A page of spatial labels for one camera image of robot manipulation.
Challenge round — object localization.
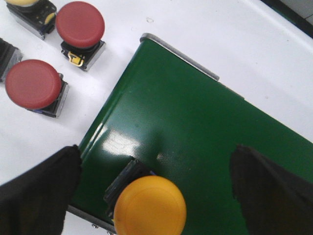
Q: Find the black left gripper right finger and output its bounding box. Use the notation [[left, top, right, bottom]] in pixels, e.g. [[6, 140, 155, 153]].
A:
[[230, 145, 313, 235]]

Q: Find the green conveyor belt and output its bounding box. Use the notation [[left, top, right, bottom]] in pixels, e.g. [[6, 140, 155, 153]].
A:
[[70, 38, 313, 235]]

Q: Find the black switch block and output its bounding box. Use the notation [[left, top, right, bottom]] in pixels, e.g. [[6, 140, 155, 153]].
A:
[[0, 38, 22, 82]]

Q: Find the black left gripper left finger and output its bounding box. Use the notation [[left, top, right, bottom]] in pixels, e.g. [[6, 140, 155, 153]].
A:
[[0, 145, 82, 235]]

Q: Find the aluminium conveyor frame rail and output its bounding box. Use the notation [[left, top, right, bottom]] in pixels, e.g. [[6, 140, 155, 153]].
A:
[[66, 32, 245, 234]]

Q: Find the yellow mushroom push button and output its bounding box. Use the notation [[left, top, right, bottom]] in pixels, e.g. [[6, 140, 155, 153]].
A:
[[6, 0, 57, 40], [103, 158, 187, 235]]

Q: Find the red mushroom push button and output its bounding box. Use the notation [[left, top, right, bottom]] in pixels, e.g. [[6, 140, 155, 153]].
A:
[[55, 1, 105, 71], [5, 59, 69, 118]]

